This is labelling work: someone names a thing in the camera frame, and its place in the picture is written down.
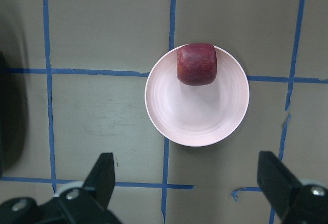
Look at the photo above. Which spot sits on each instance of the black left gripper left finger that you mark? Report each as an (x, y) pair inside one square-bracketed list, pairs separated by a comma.
[(87, 203)]

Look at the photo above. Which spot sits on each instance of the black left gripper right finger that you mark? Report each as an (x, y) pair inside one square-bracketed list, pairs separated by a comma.
[(293, 200)]

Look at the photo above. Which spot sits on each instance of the red apple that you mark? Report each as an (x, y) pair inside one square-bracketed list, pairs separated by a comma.
[(196, 64)]

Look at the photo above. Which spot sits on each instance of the pink plate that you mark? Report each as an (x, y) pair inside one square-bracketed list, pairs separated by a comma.
[(197, 116)]

